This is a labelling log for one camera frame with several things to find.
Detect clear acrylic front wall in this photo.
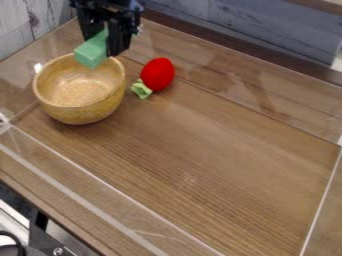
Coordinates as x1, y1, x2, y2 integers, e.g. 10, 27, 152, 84
0, 120, 223, 256

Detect green rectangular block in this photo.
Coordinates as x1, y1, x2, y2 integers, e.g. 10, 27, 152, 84
72, 26, 140, 70

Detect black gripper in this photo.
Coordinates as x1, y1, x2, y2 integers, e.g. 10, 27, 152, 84
69, 0, 144, 57

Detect brown wooden bowl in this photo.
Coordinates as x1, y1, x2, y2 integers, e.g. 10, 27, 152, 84
32, 54, 127, 125

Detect red toy strawberry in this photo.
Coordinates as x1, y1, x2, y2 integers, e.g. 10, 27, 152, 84
131, 57, 175, 100

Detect black metal clamp bracket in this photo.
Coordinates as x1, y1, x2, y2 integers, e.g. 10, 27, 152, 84
28, 211, 76, 256

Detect black cable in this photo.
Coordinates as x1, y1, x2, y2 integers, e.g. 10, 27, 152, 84
0, 229, 28, 256

